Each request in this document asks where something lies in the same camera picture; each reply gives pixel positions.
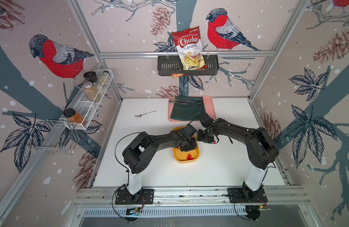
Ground yellow plastic storage box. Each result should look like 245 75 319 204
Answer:
173 133 200 164

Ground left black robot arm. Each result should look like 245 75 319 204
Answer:
122 124 197 195

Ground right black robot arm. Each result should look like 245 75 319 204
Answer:
198 113 279 193

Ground pink plastic tray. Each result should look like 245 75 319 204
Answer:
168 96 216 122

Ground dark green folded cloth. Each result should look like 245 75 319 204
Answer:
170 96 206 121

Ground black tongs on tray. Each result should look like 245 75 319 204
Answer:
169 97 203 105

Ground silver metal fork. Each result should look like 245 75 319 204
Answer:
134 110 157 118

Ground left circuit board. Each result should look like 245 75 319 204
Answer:
125 207 142 217

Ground Chuba cassava chips bag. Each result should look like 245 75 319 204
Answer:
172 26 207 71

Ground clear pale spice jar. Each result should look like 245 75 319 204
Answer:
99 71 110 86

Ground silver lid spice jar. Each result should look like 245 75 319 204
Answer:
82 81 101 102

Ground orange spice jar black lid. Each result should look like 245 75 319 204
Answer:
63 108 87 126

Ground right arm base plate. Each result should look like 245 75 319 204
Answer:
227 187 268 203

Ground black wire hanging basket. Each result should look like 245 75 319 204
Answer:
157 54 220 77

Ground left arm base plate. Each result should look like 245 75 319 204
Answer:
114 188 154 205

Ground white wire spice rack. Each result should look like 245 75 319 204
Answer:
61 69 113 131

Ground aluminium frame crossbar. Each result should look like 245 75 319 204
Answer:
99 50 276 59

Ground chrome wire holder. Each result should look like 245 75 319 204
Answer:
27 119 80 155

